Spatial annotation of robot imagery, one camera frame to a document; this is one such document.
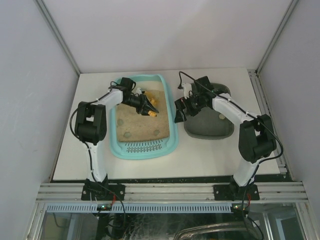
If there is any orange plastic litter scoop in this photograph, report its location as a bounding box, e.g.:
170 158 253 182
143 91 158 117

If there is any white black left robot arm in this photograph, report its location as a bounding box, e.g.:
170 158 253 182
69 77 159 183

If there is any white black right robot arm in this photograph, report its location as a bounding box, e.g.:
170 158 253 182
174 76 278 187

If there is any teal plastic litter box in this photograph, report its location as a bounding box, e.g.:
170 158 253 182
107 74 179 160

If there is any dark grey plastic bin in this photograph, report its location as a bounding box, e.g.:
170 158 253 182
183 83 234 140

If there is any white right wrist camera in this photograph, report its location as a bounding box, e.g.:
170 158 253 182
178 83 193 99

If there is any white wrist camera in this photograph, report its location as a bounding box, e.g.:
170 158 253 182
178 83 193 99
134 87 143 96

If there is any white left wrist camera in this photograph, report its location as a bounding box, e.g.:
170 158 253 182
134 87 143 96

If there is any black right camera cable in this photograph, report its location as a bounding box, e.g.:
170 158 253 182
176 71 285 163

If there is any black camera cable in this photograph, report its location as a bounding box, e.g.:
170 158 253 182
176 71 285 163
69 80 118 136

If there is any black left camera cable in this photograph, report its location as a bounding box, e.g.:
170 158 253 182
69 80 118 136

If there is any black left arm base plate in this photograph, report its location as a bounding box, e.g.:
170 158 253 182
81 182 126 201

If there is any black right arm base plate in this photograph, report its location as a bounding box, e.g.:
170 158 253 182
213 183 260 201

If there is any aluminium mounting rail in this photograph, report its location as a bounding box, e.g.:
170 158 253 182
36 182 308 204

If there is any blue slotted cable duct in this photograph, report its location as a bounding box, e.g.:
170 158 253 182
46 202 232 214

